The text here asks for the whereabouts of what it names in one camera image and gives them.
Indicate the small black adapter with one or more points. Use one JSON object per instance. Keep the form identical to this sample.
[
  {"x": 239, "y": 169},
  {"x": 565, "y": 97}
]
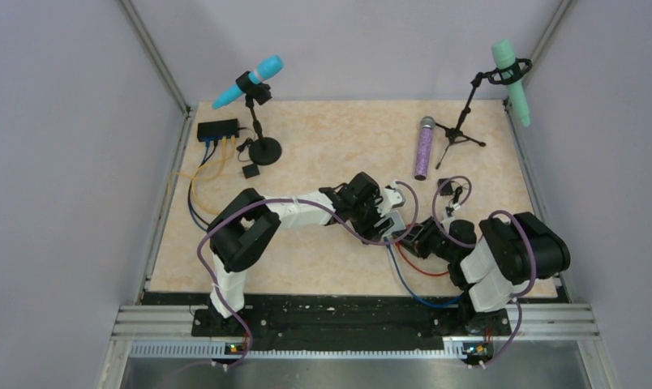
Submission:
[{"x": 250, "y": 171}]

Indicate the black power adapter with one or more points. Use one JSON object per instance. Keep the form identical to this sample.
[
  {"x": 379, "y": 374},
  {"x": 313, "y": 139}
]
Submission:
[{"x": 445, "y": 186}]

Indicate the black round-base mic stand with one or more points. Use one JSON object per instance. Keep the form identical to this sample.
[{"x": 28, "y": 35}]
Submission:
[{"x": 265, "y": 150}]

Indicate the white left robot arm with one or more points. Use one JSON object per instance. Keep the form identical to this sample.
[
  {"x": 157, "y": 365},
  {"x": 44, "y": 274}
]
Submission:
[{"x": 243, "y": 230}]

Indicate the purple glitter microphone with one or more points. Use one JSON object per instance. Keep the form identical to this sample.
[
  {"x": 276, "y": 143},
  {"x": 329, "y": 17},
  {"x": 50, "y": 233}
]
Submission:
[{"x": 424, "y": 146}]

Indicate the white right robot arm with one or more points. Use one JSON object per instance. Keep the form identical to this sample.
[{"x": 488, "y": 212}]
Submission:
[{"x": 491, "y": 261}]

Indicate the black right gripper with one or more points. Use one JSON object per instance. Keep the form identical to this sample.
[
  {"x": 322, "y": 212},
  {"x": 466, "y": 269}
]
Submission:
[{"x": 417, "y": 237}]

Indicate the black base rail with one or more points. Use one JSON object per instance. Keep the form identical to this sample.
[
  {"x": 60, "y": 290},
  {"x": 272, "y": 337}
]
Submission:
[{"x": 349, "y": 323}]

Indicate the white network switch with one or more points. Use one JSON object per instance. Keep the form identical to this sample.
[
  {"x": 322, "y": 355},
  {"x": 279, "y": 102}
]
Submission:
[{"x": 391, "y": 223}]

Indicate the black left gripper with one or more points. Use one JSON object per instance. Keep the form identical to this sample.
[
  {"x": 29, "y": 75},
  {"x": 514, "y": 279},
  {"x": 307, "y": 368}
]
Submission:
[{"x": 368, "y": 229}]

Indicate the black network switch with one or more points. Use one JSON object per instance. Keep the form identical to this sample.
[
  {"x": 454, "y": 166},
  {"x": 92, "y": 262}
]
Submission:
[{"x": 217, "y": 130}]

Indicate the mint green microphone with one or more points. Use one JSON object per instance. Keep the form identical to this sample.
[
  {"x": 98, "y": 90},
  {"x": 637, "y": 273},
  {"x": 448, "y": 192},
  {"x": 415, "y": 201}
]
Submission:
[{"x": 512, "y": 70}]

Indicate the cyan microphone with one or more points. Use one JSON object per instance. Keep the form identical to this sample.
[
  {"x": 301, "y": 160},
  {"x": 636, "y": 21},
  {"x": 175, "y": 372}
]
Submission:
[{"x": 252, "y": 83}]

